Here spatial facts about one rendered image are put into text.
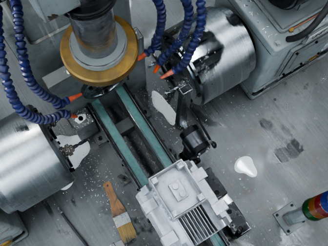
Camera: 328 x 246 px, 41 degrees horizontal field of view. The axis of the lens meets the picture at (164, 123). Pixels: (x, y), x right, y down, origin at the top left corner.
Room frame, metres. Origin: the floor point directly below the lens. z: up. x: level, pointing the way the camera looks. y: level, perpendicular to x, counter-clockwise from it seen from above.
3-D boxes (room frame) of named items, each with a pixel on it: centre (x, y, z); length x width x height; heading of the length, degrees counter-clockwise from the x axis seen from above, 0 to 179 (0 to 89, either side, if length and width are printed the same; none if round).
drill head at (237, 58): (0.63, -0.14, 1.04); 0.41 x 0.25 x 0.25; 125
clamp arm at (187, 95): (0.41, -0.05, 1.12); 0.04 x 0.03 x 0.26; 35
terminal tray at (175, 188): (0.19, -0.04, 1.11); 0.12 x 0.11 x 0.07; 34
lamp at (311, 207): (0.17, -0.42, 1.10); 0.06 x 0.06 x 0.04
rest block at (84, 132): (0.44, 0.26, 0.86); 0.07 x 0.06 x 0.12; 125
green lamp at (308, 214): (0.17, -0.42, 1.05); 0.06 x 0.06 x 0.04
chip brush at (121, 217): (0.17, 0.13, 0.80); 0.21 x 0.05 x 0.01; 27
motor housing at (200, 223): (0.16, -0.06, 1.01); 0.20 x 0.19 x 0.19; 34
